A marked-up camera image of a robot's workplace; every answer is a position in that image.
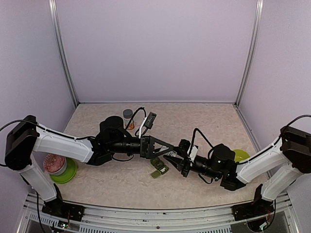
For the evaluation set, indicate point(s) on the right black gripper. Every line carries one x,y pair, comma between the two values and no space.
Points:
183,165

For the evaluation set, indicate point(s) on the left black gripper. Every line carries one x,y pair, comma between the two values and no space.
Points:
149,154

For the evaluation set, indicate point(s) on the small white pill bottle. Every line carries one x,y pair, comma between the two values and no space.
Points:
171,154

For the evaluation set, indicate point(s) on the green weekly pill organizer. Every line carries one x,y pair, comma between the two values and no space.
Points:
157,163

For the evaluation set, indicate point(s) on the orange pill bottle grey cap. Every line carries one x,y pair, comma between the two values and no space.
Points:
128,122

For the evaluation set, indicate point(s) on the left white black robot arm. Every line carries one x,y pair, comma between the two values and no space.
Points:
29,136

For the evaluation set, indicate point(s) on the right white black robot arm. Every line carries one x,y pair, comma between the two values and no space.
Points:
290,151

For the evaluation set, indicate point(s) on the green bowl right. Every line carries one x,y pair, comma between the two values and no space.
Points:
240,155

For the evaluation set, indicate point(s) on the green plate left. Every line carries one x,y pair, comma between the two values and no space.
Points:
68,173

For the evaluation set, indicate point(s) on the red patterned round tin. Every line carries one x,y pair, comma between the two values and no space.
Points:
55,164

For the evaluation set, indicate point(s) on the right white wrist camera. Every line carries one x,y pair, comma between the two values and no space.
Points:
187,150

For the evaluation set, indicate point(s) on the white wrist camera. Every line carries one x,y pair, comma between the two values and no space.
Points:
187,150
147,123

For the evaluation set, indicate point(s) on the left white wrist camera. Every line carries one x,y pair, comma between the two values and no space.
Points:
147,123

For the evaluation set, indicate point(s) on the front aluminium rail base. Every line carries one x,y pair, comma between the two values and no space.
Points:
102,219

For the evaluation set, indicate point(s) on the right aluminium frame post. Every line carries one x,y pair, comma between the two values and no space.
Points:
251,52

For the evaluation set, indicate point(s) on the aluminium frame post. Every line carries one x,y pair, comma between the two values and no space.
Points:
61,51
251,52

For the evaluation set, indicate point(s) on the left aluminium frame post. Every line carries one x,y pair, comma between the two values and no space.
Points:
61,51

